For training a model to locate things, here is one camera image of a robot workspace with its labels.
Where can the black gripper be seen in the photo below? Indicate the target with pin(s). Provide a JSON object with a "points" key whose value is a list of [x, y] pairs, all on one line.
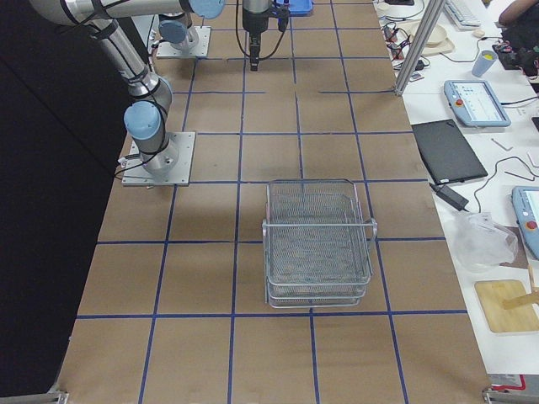
{"points": [[253, 24]]}

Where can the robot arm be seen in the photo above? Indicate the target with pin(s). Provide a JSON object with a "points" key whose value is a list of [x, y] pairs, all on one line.
{"points": [[145, 119], [209, 10]]}

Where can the blue plastic tray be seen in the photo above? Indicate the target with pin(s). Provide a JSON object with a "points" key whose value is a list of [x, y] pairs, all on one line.
{"points": [[298, 8]]}

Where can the white keyboard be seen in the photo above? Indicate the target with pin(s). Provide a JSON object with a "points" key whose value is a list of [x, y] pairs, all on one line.
{"points": [[460, 15]]}

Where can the blue teach pendant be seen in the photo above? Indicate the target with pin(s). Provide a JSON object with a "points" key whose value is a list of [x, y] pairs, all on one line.
{"points": [[525, 204], [474, 103]]}

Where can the black closed laptop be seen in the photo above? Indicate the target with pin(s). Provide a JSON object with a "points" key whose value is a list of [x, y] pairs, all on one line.
{"points": [[446, 153]]}

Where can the light blue cup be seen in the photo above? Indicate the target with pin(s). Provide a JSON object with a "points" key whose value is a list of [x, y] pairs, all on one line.
{"points": [[484, 61]]}

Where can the black power adapter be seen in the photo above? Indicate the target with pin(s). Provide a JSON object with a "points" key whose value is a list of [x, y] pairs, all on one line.
{"points": [[451, 197]]}

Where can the clear plastic bag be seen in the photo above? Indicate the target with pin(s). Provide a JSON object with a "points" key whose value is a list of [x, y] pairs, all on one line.
{"points": [[481, 243]]}

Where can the wooden cutting board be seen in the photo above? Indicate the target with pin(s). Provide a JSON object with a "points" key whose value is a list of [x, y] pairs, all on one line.
{"points": [[507, 307]]}

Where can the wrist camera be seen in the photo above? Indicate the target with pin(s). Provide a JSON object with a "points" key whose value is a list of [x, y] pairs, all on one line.
{"points": [[282, 13]]}

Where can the aluminium frame post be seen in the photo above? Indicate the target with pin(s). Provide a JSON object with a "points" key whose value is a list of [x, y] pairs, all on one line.
{"points": [[424, 30]]}

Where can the silver wire mesh shelf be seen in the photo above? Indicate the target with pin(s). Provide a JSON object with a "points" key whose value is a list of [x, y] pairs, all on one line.
{"points": [[316, 244]]}

